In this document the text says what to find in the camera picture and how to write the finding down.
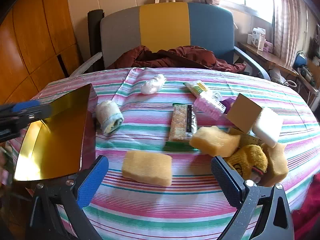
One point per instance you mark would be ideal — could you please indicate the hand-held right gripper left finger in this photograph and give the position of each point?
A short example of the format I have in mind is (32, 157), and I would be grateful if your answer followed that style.
(92, 182)

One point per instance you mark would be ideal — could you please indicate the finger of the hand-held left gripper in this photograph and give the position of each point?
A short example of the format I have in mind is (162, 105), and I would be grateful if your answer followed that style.
(30, 120)
(25, 106)

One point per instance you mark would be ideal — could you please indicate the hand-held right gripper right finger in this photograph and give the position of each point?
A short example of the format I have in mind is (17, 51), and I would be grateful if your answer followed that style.
(226, 180)

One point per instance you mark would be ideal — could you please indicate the gold cardboard box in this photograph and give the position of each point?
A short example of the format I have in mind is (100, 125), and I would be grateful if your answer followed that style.
(55, 135)

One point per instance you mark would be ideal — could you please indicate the white soap bar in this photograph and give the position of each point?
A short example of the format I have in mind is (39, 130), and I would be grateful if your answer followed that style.
(267, 127)

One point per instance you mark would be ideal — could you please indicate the white towel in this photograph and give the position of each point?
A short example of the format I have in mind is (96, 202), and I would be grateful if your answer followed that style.
(108, 116)

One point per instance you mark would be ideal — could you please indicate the beige cardboard carton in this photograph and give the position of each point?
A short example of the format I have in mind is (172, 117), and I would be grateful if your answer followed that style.
(243, 113)

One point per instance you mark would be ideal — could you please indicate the pink item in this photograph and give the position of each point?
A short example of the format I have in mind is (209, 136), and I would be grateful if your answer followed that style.
(208, 106)

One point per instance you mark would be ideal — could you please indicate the purple wrapper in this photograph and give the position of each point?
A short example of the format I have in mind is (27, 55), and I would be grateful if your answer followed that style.
(228, 103)

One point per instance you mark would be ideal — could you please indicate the yellow-green small packet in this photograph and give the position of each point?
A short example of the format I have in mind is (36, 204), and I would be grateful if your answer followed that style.
(196, 87)

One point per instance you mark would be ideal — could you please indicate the white plastic-wrapped ball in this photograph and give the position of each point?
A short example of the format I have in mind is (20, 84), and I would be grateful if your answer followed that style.
(153, 85)

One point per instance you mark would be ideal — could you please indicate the striped blanket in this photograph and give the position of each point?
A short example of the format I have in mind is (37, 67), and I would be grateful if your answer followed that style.
(160, 205)

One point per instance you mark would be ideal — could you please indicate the red cloth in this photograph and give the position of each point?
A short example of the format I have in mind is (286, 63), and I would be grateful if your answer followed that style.
(307, 210)

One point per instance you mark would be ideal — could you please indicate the white plastic bag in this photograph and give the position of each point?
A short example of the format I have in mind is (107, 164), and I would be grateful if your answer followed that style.
(276, 76)

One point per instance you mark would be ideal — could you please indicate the maroon jacket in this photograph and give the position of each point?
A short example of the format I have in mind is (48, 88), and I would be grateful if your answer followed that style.
(180, 58)

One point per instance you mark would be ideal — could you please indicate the wooden window shelf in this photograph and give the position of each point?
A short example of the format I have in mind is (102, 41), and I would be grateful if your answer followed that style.
(270, 57)

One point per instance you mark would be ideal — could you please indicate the pink product box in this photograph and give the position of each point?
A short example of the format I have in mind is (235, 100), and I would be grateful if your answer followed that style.
(267, 46)

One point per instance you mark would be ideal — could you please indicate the white product box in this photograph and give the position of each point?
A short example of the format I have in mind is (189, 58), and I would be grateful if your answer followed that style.
(257, 37)

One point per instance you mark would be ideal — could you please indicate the grey yellow blue chair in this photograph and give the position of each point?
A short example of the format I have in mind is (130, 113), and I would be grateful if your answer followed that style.
(162, 27)

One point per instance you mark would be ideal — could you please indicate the pink striped curtain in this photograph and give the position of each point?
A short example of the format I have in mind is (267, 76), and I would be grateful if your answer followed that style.
(287, 17)

